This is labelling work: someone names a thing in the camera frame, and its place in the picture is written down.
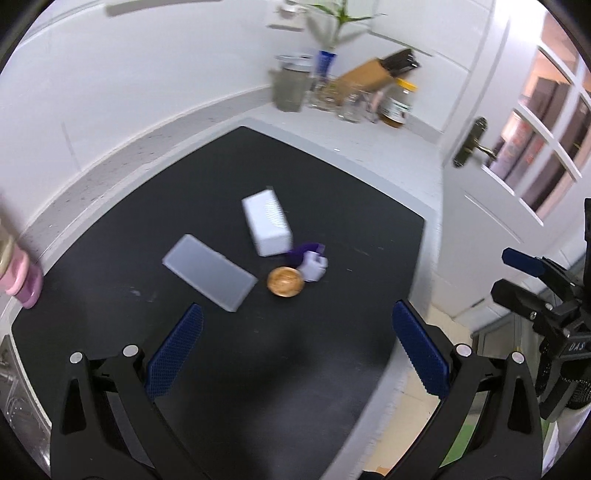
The pink stacked bottle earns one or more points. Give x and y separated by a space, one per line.
21 272

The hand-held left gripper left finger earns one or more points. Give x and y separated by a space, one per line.
173 353

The white plug adapter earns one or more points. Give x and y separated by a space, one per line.
290 7

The black mat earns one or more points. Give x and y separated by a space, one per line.
231 392

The person's right forearm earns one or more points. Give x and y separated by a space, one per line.
570 438

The yellow-lidded jar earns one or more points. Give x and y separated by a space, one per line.
397 104

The white door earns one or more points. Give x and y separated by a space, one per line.
489 221

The white cardboard box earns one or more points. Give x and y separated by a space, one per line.
268 221

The grey shaker bottle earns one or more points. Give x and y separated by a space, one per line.
291 87

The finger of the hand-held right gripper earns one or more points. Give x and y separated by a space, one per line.
517 297
521 261

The blue glass vase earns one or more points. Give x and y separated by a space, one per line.
325 62

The wooden knife block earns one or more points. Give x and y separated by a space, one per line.
364 76

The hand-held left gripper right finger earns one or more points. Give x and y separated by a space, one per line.
420 350

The small white purple wrapper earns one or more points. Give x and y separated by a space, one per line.
314 265

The steel sink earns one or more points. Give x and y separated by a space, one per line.
21 406

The green bamboo plant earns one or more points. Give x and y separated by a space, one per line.
339 18

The small gold round dish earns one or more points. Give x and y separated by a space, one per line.
285 281

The clear glass mug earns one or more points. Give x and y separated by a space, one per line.
325 94
353 108

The translucent plastic lid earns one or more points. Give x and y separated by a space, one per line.
207 270

